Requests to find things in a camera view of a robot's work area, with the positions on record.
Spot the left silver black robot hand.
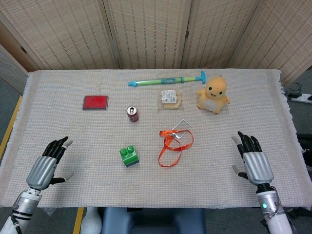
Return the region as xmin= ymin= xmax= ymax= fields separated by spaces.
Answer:
xmin=25 ymin=136 xmax=75 ymax=192

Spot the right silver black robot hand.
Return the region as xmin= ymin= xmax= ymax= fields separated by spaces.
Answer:
xmin=231 ymin=131 xmax=274 ymax=188

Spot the green toy block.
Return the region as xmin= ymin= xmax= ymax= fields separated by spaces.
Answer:
xmin=119 ymin=145 xmax=139 ymax=168

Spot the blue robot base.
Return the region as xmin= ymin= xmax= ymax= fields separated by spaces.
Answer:
xmin=101 ymin=207 xmax=206 ymax=234

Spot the white woven tablecloth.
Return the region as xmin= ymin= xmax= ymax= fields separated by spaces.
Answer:
xmin=0 ymin=69 xmax=305 ymax=209

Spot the black equipment on floor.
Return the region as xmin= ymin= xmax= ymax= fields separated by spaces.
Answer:
xmin=296 ymin=133 xmax=312 ymax=171

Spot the white robot torso part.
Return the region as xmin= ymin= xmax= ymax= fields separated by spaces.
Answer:
xmin=81 ymin=207 xmax=102 ymax=234

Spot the white power strip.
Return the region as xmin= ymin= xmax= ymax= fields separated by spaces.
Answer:
xmin=291 ymin=93 xmax=312 ymax=104

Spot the yellow dinosaur plush toy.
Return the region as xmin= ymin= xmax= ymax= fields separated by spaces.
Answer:
xmin=196 ymin=75 xmax=231 ymax=115

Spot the clear badge holder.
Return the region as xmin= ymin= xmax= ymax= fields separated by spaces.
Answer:
xmin=172 ymin=118 xmax=193 ymax=139

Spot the red flat ink pad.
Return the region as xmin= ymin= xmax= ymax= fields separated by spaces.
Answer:
xmin=82 ymin=95 xmax=109 ymax=111

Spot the red soda can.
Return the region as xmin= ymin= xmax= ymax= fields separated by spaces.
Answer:
xmin=126 ymin=105 xmax=140 ymax=123

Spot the packaged snack with white label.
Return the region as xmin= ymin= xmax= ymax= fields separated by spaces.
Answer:
xmin=157 ymin=89 xmax=184 ymax=112

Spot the green blue water pump toy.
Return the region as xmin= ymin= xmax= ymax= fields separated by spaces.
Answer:
xmin=127 ymin=71 xmax=207 ymax=87

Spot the black charger cable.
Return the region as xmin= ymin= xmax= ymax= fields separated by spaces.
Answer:
xmin=286 ymin=82 xmax=303 ymax=97

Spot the orange lanyard ribbon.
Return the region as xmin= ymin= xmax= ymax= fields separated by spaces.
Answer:
xmin=157 ymin=130 xmax=195 ymax=168

